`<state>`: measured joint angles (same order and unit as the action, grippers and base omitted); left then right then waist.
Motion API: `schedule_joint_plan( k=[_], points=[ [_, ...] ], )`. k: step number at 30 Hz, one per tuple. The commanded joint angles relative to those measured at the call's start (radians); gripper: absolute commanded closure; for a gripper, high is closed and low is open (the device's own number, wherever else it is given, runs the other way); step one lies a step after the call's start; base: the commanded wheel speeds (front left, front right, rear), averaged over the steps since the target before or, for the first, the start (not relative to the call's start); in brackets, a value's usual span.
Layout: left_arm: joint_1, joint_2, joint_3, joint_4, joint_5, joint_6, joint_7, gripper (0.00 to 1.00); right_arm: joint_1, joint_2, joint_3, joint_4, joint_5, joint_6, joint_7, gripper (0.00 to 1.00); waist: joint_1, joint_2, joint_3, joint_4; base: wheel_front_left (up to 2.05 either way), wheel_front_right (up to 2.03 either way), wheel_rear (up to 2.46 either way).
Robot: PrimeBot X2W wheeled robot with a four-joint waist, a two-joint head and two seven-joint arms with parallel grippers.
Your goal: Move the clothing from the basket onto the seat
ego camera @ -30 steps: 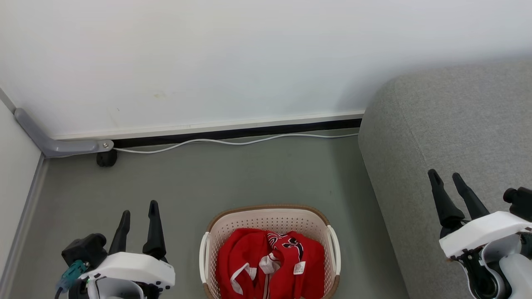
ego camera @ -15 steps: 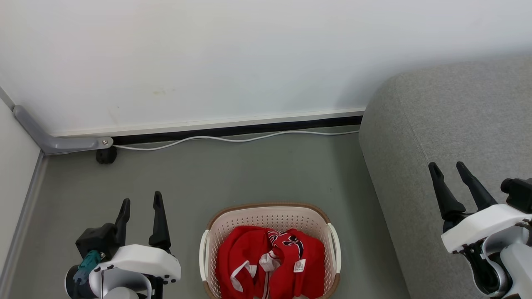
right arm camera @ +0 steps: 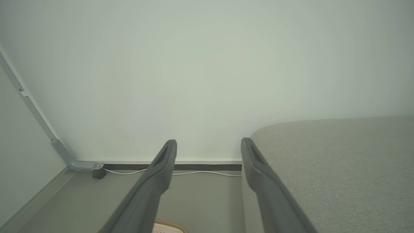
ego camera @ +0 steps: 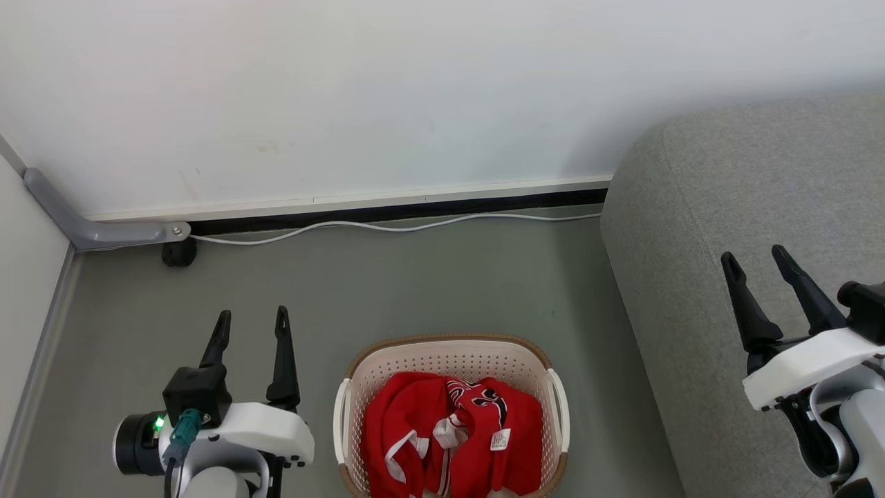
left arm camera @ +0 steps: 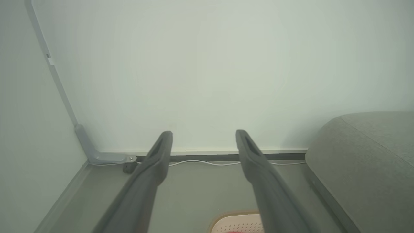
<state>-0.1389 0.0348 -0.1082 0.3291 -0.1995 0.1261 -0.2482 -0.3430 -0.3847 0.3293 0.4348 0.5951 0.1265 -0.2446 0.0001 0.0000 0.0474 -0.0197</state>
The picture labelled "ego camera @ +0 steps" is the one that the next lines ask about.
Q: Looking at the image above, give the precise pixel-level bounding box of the black floor wheel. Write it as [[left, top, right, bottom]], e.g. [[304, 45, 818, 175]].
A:
[[162, 239, 198, 268]]

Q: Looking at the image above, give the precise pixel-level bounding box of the black cable teal connector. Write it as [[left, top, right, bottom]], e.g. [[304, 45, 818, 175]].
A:
[[162, 408, 205, 498]]

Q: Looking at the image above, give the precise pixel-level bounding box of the red white clothing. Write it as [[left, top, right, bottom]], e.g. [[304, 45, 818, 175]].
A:
[[360, 372, 545, 498]]

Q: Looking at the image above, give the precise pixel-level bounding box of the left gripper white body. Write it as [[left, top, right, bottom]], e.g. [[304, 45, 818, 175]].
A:
[[206, 401, 316, 471]]

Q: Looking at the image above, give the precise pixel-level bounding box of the grey baseboard strip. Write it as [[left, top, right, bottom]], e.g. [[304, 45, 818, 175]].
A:
[[0, 242, 82, 498]]

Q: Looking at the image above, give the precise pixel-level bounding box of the grey fabric sofa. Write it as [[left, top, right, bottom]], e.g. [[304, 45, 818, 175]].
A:
[[600, 93, 885, 498]]

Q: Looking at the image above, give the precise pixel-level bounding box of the thin white floor cable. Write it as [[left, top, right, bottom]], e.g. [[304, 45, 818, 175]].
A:
[[190, 212, 602, 247]]

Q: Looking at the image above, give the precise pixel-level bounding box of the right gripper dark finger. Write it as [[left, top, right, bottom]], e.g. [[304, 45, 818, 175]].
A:
[[772, 244, 848, 338], [720, 251, 784, 353]]

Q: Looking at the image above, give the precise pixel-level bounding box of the cream perforated laundry basket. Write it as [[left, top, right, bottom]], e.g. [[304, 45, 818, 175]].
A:
[[333, 334, 571, 498]]

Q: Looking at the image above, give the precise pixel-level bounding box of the white black baseboard strip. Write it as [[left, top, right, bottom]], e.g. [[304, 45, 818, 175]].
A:
[[88, 176, 613, 237]]

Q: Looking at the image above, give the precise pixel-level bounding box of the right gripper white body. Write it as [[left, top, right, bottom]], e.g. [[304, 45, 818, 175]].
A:
[[743, 327, 885, 412]]

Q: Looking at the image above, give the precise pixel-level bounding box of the grey metal cable conduit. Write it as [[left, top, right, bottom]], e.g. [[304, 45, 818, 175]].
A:
[[23, 167, 192, 251]]

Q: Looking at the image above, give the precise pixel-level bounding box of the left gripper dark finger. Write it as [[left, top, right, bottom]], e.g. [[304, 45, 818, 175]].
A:
[[199, 310, 232, 371], [266, 306, 301, 412]]

